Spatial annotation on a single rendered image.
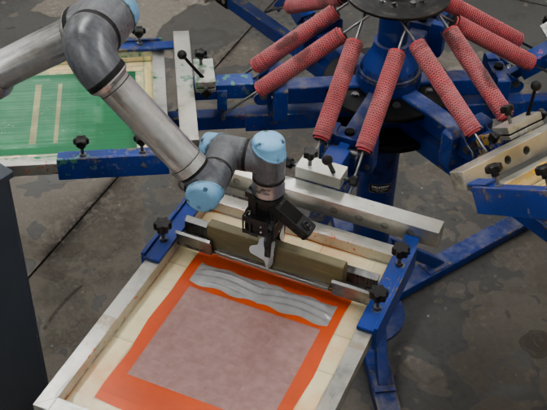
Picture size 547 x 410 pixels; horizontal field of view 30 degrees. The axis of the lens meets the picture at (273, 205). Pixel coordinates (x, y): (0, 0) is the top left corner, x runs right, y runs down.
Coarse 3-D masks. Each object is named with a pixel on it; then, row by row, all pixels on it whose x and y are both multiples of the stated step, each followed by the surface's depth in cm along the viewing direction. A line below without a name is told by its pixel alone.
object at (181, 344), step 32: (192, 288) 245; (160, 320) 237; (192, 320) 238; (224, 320) 238; (128, 352) 230; (160, 352) 230; (192, 352) 230; (224, 352) 230; (128, 384) 223; (160, 384) 223; (192, 384) 223
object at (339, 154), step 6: (330, 150) 274; (336, 150) 274; (342, 150) 274; (348, 150) 274; (336, 156) 272; (342, 156) 272; (348, 156) 274; (336, 162) 270; (342, 162) 270; (348, 162) 276; (324, 186) 262
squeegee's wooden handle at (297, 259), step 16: (208, 224) 248; (224, 224) 248; (224, 240) 248; (240, 240) 245; (256, 240) 244; (256, 256) 246; (288, 256) 242; (304, 256) 240; (320, 256) 240; (304, 272) 243; (320, 272) 240; (336, 272) 238
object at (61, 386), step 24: (240, 216) 264; (312, 240) 259; (336, 240) 255; (360, 240) 254; (144, 264) 246; (144, 288) 243; (120, 312) 234; (96, 336) 229; (360, 336) 230; (72, 360) 223; (360, 360) 226; (48, 384) 218; (72, 384) 221; (336, 384) 219; (48, 408) 213; (72, 408) 213; (336, 408) 215
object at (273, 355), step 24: (288, 288) 246; (312, 288) 246; (264, 312) 240; (336, 312) 240; (240, 336) 234; (264, 336) 234; (288, 336) 234; (312, 336) 234; (240, 360) 228; (264, 360) 229; (288, 360) 229; (312, 360) 229; (216, 384) 223; (240, 384) 223; (264, 384) 224; (288, 384) 224; (192, 408) 218; (216, 408) 218; (240, 408) 218; (264, 408) 218; (288, 408) 219
